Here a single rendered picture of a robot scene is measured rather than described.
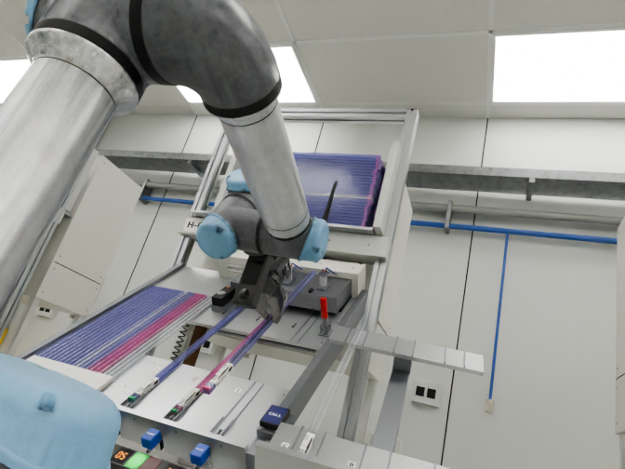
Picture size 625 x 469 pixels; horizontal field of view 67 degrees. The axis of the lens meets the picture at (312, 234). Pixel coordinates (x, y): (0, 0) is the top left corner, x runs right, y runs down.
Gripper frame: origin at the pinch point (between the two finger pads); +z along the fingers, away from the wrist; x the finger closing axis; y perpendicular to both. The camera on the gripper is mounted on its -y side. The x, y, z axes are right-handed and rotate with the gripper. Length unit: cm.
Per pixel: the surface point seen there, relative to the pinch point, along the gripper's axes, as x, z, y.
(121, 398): 25.2, 6.3, -24.0
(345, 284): -5.2, 15.3, 34.0
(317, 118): 24, -12, 96
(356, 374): -11.5, 35.9, 19.6
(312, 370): -9.7, 10.7, -2.6
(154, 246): 201, 115, 163
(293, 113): 34, -14, 96
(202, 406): 7.5, 7.4, -20.0
